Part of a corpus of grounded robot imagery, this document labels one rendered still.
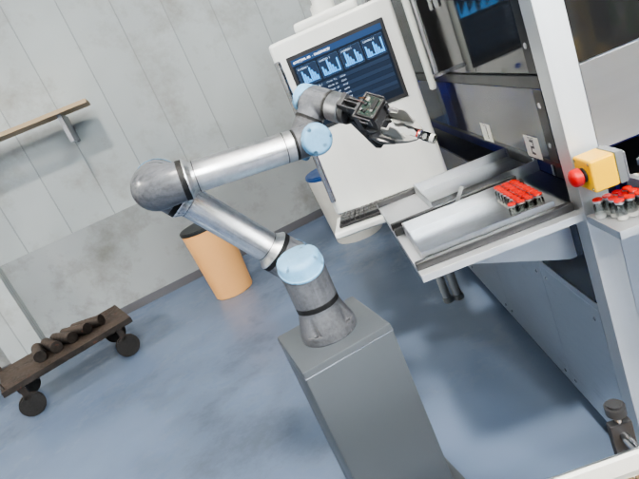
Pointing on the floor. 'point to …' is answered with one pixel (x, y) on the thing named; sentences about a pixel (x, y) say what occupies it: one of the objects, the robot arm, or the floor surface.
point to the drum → (217, 261)
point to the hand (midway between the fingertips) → (416, 134)
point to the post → (619, 338)
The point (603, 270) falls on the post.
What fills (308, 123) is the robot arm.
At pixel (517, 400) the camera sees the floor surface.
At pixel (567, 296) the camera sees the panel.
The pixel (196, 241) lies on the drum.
